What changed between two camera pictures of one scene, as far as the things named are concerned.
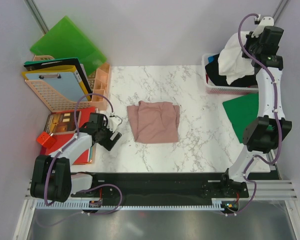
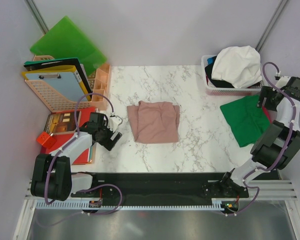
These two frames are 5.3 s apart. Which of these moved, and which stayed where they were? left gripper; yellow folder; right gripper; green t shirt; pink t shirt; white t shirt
Moved: white t shirt; right gripper
Stayed: green t shirt; yellow folder; pink t shirt; left gripper
